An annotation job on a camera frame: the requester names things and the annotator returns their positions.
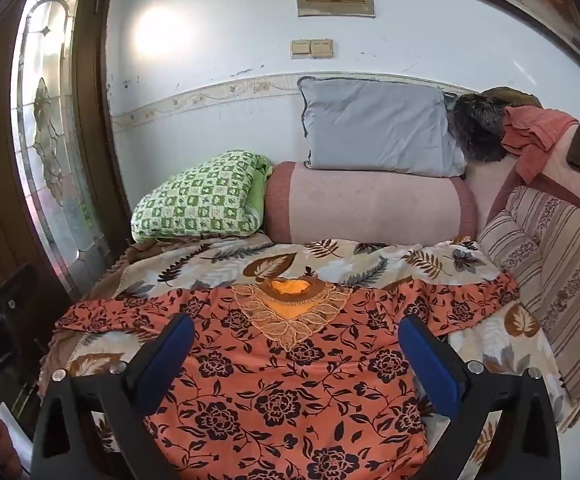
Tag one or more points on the olive brown cloth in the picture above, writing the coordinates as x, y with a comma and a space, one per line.
510, 96

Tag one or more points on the orange towel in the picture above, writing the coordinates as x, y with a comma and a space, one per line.
535, 130

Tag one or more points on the small striped cushion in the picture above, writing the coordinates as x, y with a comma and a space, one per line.
512, 250

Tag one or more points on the beige light switch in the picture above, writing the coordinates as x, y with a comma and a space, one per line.
322, 48
300, 49

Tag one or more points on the large striped cushion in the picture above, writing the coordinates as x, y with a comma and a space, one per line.
570, 280

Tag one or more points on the orange floral garment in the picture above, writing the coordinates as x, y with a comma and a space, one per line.
290, 390

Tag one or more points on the dark fuzzy cloth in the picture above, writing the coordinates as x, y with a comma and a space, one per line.
475, 125

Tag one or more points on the grey pillow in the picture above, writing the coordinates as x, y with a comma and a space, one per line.
375, 125

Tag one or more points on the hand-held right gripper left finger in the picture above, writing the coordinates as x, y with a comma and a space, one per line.
167, 355

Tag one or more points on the wooden stained glass door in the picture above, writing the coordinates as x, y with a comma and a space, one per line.
55, 110

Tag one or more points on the pink sofa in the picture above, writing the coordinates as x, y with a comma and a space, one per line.
490, 180

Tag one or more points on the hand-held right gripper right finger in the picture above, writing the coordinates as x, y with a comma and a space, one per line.
430, 360

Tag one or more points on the leaf print blanket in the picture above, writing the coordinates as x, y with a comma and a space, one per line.
370, 260

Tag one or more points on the green checkered pillow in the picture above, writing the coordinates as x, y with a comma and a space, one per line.
200, 200

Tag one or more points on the pink bolster cushion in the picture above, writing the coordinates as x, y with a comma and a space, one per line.
370, 205

